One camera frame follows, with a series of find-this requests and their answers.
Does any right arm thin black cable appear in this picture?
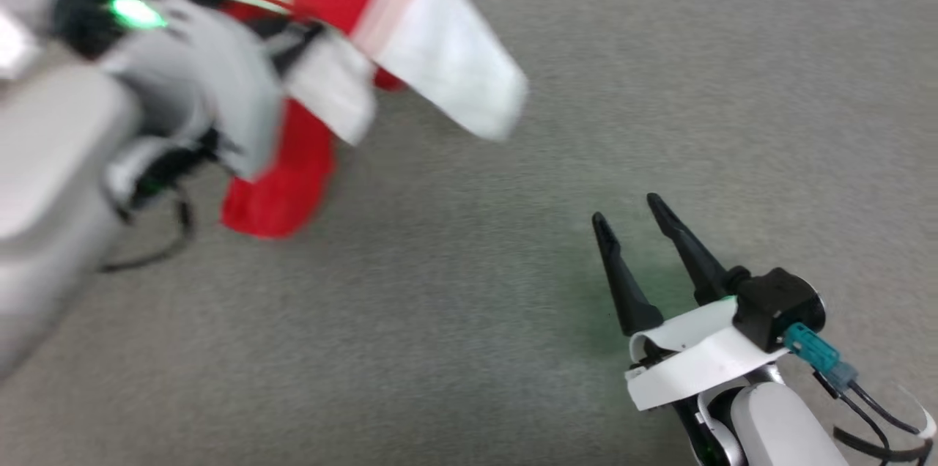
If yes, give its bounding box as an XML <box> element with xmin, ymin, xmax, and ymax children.
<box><xmin>812</xmin><ymin>369</ymin><xmax>938</xmax><ymax>464</ymax></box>

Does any right arm teal cable connector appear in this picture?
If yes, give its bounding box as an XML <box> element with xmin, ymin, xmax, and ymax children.
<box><xmin>783</xmin><ymin>322</ymin><xmax>860</xmax><ymax>388</ymax></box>

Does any red and white jersey 23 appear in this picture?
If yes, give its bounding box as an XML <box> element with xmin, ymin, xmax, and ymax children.
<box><xmin>220</xmin><ymin>0</ymin><xmax>530</xmax><ymax>240</ymax></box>

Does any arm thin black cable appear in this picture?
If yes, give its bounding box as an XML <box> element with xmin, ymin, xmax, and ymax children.
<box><xmin>99</xmin><ymin>184</ymin><xmax>196</xmax><ymax>273</ymax></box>
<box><xmin>812</xmin><ymin>369</ymin><xmax>938</xmax><ymax>464</ymax></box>

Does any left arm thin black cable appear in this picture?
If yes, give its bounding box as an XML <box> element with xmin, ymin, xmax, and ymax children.
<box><xmin>99</xmin><ymin>184</ymin><xmax>196</xmax><ymax>273</ymax></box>

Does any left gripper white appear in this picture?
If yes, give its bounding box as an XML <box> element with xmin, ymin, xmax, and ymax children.
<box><xmin>53</xmin><ymin>0</ymin><xmax>327</xmax><ymax>182</ymax></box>

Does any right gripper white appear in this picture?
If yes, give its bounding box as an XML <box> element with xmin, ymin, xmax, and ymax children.
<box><xmin>592</xmin><ymin>193</ymin><xmax>789</xmax><ymax>466</ymax></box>

